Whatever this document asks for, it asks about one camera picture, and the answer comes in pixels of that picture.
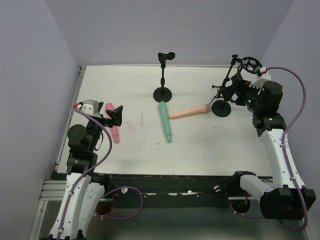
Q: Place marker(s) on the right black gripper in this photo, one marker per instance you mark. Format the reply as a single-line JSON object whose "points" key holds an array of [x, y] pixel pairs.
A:
{"points": [[233, 88]]}

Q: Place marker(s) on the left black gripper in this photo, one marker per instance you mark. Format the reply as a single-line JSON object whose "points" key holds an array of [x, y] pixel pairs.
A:
{"points": [[107, 120]]}

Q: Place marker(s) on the green toy microphone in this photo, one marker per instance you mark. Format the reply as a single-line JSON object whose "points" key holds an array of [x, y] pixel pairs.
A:
{"points": [[165, 120]]}

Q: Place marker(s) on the black round-base mic stand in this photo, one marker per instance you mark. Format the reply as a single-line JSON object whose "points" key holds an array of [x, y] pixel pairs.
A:
{"points": [[162, 93], [221, 108]]}

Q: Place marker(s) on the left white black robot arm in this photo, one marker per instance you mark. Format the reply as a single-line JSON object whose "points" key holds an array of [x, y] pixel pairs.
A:
{"points": [[82, 193]]}

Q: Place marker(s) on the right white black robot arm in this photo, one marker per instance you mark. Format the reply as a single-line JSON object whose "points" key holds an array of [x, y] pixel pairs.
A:
{"points": [[288, 197]]}

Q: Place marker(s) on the beige toy microphone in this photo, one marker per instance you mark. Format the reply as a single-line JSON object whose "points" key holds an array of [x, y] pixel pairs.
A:
{"points": [[201, 109]]}

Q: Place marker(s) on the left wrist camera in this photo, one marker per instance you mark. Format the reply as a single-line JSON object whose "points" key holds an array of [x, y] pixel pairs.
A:
{"points": [[88, 107]]}

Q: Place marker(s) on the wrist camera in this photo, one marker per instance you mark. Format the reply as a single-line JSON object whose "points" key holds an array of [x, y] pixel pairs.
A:
{"points": [[263, 75], [88, 107]]}

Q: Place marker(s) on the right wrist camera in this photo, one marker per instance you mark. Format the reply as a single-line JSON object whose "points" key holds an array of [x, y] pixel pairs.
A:
{"points": [[263, 75]]}

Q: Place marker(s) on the black tripod shock-mount stand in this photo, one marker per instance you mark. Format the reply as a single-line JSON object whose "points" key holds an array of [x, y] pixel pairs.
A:
{"points": [[248, 63]]}

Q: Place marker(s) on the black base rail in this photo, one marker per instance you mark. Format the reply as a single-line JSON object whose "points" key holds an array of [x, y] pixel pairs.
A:
{"points": [[131, 191]]}

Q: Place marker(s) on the aluminium frame extrusion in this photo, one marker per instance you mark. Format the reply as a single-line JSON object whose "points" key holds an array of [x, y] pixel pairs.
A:
{"points": [[53, 190]]}

